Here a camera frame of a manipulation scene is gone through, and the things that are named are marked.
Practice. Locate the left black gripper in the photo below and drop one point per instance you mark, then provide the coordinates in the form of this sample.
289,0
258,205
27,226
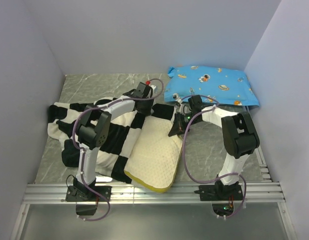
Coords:
148,111

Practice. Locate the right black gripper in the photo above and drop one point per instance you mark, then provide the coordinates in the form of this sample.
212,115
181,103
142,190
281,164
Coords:
178,127

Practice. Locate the cream yellow pillow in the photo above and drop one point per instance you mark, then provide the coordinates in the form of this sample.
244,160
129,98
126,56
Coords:
154,159

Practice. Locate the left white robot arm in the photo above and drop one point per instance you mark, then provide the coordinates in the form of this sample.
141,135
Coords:
91,129

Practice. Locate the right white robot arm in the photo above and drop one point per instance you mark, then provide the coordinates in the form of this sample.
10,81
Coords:
240,139

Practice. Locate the blue space print pillow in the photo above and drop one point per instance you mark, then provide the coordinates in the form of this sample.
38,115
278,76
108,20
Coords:
227,86

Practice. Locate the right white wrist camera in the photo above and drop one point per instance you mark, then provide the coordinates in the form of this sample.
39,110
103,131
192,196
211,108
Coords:
181,107

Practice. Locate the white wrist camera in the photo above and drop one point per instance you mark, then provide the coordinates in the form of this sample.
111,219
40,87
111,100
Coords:
154,88
181,107

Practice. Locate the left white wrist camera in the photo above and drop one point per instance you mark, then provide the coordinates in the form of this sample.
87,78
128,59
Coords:
154,88

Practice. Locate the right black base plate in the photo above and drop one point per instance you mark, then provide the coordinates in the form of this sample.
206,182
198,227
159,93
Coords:
220,192

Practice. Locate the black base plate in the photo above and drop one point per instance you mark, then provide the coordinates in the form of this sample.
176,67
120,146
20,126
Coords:
84,195
220,192

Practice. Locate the aluminium mounting rail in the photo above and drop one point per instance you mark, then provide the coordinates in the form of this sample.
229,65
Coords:
179,193

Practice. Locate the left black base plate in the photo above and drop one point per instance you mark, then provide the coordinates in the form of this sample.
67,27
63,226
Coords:
84,195

